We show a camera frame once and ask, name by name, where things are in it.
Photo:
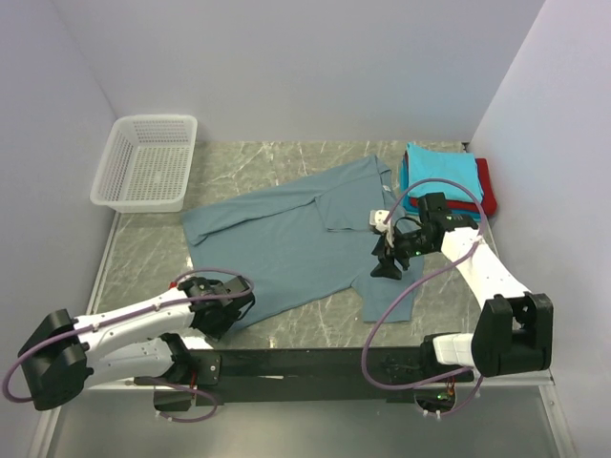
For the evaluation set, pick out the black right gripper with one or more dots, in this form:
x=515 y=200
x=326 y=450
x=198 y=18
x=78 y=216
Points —
x=390 y=251

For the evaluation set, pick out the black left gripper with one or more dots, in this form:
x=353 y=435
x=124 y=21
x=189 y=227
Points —
x=240 y=300

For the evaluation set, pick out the grey-blue t-shirt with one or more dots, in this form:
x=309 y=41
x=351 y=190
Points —
x=302 y=241

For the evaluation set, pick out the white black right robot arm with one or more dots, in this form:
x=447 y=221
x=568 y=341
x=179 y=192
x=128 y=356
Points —
x=514 y=332

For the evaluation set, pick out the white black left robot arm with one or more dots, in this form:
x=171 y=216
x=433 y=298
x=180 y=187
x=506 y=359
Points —
x=65 y=355

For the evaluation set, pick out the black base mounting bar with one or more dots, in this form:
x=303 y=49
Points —
x=307 y=374

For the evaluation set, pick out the light blue folded t-shirt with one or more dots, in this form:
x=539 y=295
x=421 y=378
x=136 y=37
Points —
x=460 y=168

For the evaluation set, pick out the white perforated plastic basket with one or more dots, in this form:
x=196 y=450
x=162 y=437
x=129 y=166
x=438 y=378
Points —
x=146 y=163

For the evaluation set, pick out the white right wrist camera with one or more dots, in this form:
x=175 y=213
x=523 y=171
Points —
x=381 y=224

